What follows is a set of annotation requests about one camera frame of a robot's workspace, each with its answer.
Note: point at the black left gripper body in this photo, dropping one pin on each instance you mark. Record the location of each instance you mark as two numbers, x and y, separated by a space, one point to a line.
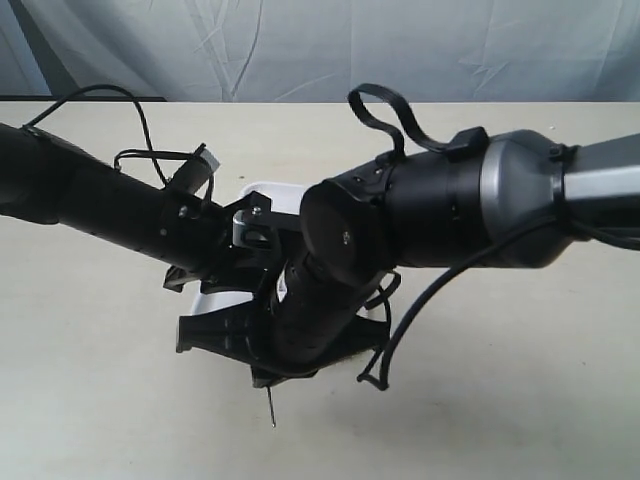
205 249

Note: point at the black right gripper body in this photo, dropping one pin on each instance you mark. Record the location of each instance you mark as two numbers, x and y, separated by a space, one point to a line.
309 316

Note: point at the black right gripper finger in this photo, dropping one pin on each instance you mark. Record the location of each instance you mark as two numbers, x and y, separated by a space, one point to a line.
240 332
365 333

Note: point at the thin metal skewer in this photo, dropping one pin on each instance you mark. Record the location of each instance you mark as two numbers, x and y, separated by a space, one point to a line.
271 407

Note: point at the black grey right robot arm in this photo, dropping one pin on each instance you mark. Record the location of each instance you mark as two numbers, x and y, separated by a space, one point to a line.
516 200

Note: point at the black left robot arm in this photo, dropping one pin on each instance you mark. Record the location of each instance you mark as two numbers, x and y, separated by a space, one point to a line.
47 180

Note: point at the white rectangular plastic tray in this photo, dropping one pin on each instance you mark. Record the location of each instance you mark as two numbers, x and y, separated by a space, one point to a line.
341 225

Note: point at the white backdrop curtain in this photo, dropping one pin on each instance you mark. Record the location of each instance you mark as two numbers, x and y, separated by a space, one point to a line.
316 51

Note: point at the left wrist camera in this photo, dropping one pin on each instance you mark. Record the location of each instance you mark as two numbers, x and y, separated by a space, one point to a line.
198 168

